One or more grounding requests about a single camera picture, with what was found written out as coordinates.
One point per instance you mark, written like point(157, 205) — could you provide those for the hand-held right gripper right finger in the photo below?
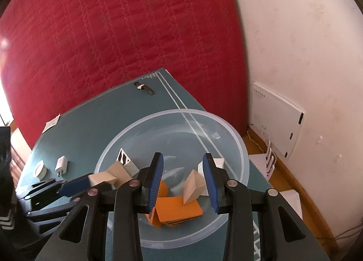
point(211, 187)

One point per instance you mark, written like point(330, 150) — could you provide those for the white router with antennas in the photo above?
point(270, 161)

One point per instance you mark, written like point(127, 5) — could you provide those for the orange block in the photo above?
point(163, 191)
point(178, 207)

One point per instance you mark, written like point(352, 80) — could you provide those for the white block black stripes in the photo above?
point(131, 168)

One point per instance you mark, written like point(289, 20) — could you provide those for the white paper slip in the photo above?
point(51, 124)

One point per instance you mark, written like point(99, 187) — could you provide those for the white ceramic dish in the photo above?
point(39, 169)

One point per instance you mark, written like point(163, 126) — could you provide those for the tan wooden wedge block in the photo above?
point(192, 190)
point(117, 173)

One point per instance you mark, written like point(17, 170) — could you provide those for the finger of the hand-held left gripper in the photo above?
point(75, 186)
point(51, 212)

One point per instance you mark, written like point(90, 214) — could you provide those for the white wall panel box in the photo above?
point(275, 113)

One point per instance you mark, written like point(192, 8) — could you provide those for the thick white wooden block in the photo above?
point(219, 163)

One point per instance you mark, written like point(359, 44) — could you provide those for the clear plastic bowl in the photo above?
point(170, 136)

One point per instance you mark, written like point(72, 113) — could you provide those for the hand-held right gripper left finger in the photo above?
point(155, 181)

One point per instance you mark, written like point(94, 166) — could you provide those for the white charger plug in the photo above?
point(61, 164)

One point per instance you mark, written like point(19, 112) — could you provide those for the red quilted mattress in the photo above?
point(113, 23)

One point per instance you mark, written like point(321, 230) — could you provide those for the white paper sheet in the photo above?
point(292, 201)

